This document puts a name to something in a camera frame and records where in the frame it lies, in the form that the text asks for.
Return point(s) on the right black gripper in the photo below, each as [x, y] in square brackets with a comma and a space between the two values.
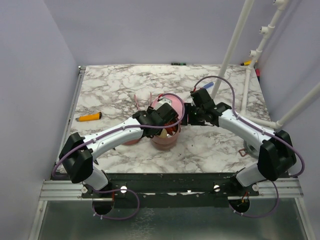
[190, 107]

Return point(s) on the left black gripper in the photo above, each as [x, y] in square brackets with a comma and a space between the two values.
[150, 111]

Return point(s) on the pink food plate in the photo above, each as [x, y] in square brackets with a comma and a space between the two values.
[177, 105]

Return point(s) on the white steamed bun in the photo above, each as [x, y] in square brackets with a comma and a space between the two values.
[163, 134]

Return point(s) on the pink steel lunch pot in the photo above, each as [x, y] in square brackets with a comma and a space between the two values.
[170, 138]

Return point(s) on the dark red steel lunch pot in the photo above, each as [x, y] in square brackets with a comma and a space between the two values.
[163, 147]

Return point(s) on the pink food tongs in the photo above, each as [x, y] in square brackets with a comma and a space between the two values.
[137, 103]

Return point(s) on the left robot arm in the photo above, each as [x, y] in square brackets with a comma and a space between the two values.
[79, 152]

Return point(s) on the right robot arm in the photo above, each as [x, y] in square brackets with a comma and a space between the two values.
[275, 151]

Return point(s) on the red sausage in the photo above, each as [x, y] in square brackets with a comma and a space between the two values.
[172, 130]

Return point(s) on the red blue screwdriver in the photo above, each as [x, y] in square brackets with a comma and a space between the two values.
[208, 85]

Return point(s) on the dark pink round lid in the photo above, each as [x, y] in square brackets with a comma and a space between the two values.
[132, 142]

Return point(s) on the transparent grey pot lid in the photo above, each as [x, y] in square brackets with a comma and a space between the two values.
[248, 150]

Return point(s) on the green black screwdriver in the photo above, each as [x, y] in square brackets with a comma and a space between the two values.
[178, 64]

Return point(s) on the yellow utility knife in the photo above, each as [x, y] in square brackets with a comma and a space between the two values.
[88, 118]

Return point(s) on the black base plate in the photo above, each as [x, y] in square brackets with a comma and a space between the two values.
[157, 190]

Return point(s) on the aluminium table edge rail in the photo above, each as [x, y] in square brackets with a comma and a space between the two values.
[72, 108]

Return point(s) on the white pipe frame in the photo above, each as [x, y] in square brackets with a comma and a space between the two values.
[288, 57]

